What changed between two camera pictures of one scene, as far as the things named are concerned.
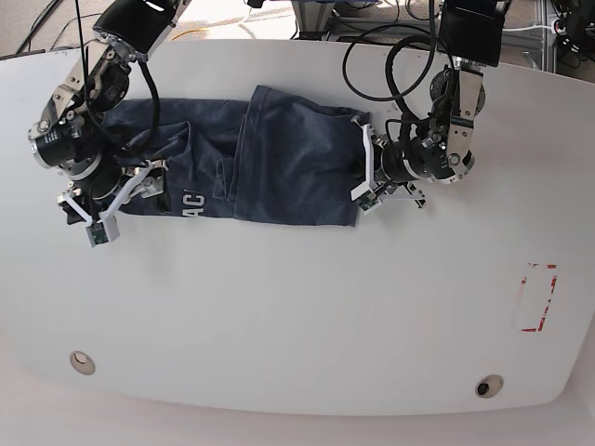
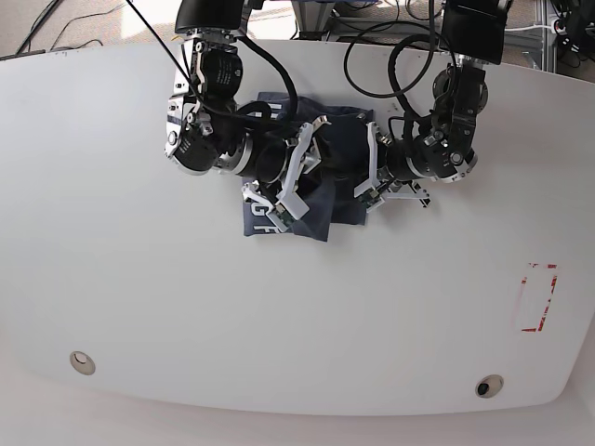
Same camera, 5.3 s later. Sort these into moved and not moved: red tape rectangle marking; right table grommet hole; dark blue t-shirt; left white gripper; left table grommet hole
Moved: dark blue t-shirt; left white gripper
Not moved: right table grommet hole; left table grommet hole; red tape rectangle marking
